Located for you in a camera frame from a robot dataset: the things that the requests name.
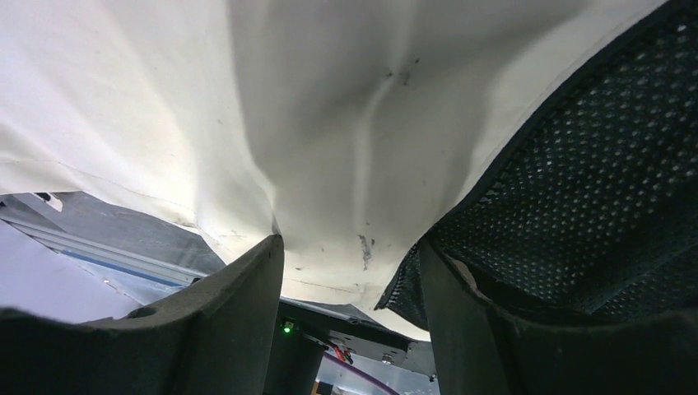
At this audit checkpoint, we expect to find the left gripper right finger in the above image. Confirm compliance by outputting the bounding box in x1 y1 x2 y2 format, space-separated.
418 240 697 394

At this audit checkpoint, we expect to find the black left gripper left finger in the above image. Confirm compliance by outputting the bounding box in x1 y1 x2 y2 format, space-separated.
1 235 284 394

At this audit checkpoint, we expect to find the cream zip-up jacket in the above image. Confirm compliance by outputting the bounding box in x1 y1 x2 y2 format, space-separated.
1 1 697 340

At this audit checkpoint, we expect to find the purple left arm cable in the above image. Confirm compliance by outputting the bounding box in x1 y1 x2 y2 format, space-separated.
324 351 402 395

